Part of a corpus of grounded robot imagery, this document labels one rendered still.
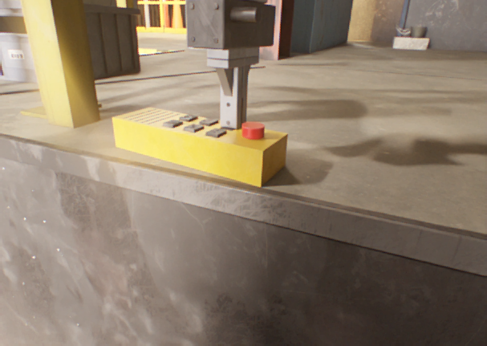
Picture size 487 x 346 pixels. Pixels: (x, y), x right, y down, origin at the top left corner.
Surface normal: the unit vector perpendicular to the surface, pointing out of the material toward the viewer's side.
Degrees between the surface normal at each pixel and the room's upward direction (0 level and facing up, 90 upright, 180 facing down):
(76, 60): 90
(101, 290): 90
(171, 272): 90
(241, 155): 90
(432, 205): 0
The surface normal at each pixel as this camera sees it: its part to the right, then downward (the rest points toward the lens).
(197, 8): -0.48, 0.33
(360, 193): 0.04, -0.92
